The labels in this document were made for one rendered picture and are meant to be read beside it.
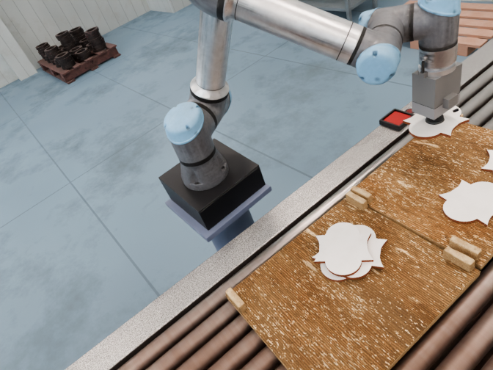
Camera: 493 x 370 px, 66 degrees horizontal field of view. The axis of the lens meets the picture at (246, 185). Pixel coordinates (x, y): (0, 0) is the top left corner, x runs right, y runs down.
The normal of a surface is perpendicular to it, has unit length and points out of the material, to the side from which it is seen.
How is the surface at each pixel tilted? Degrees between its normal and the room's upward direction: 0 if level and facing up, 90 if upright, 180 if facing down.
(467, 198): 0
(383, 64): 92
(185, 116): 10
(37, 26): 90
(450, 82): 90
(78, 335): 0
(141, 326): 0
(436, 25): 90
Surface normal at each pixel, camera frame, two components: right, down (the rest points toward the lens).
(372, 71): -0.34, 0.72
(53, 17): 0.62, 0.37
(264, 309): -0.28, -0.72
